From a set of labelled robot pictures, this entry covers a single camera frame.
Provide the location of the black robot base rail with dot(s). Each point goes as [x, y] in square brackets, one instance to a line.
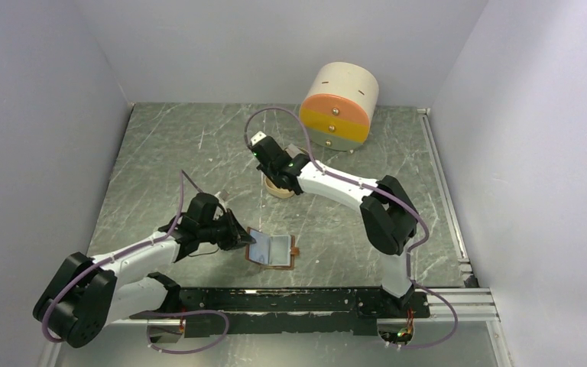
[296, 309]

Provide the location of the brown leather card holder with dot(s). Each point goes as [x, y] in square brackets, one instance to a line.
[272, 251]

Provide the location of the beige oval card tray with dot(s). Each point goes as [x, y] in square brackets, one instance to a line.
[278, 192]

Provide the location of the stack of credit cards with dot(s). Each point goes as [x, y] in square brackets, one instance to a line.
[293, 151]

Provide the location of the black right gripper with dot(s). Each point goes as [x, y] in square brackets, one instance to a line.
[264, 170]

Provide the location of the round mini drawer cabinet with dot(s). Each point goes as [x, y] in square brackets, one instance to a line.
[339, 106]

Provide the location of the aluminium frame rail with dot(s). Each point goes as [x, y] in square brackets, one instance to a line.
[479, 332]

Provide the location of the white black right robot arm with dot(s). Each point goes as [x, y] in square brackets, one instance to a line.
[388, 215]

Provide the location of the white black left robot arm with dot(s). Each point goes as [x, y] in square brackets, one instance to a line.
[88, 293]

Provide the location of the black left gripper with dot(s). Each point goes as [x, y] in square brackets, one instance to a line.
[237, 235]

